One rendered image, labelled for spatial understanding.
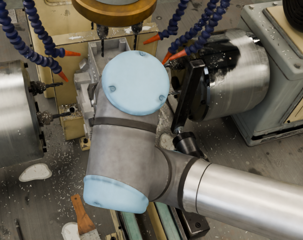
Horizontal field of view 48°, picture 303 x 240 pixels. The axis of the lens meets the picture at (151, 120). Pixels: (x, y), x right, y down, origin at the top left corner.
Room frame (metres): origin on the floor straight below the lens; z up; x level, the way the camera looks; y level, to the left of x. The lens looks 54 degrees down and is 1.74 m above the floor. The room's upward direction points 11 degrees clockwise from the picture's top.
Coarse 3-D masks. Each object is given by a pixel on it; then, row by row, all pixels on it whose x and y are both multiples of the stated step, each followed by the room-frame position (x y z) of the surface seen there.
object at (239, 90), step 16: (224, 32) 0.77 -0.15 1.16; (240, 32) 0.78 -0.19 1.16; (208, 48) 0.69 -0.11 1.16; (224, 48) 0.70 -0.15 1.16; (240, 48) 0.72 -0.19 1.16; (256, 48) 0.73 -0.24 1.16; (176, 64) 0.70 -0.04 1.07; (208, 64) 0.64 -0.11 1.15; (224, 64) 0.66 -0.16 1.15; (240, 64) 0.67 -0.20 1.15; (256, 64) 0.69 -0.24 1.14; (176, 80) 0.72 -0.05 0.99; (208, 80) 0.61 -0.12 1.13; (224, 80) 0.62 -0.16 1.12; (240, 80) 0.64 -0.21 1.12; (256, 80) 0.66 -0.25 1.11; (176, 96) 0.70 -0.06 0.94; (208, 96) 0.59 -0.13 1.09; (224, 96) 0.60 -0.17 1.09; (240, 96) 0.63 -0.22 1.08; (256, 96) 0.65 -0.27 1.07; (192, 112) 0.61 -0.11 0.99; (208, 112) 0.58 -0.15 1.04; (224, 112) 0.60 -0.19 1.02; (240, 112) 0.65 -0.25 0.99
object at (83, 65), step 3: (84, 60) 0.63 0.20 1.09; (87, 60) 0.64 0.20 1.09; (78, 63) 0.63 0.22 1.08; (81, 63) 0.63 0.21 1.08; (84, 63) 0.62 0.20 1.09; (87, 63) 0.62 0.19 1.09; (81, 66) 0.62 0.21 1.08; (84, 66) 0.62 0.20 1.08; (87, 66) 0.62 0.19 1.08; (81, 69) 0.61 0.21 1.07; (84, 69) 0.62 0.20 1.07; (87, 69) 0.62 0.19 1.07
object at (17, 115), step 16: (0, 64) 0.51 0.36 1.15; (16, 64) 0.51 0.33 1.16; (0, 80) 0.45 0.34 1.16; (16, 80) 0.46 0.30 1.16; (0, 96) 0.42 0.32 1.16; (16, 96) 0.43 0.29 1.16; (32, 96) 0.48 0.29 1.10; (0, 112) 0.39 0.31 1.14; (16, 112) 0.40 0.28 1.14; (32, 112) 0.41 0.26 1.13; (48, 112) 0.46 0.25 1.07; (0, 128) 0.36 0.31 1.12; (16, 128) 0.37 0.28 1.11; (32, 128) 0.38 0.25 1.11; (0, 144) 0.34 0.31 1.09; (16, 144) 0.35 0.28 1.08; (32, 144) 0.37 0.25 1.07; (0, 160) 0.33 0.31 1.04; (16, 160) 0.34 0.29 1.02; (32, 160) 0.37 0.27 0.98
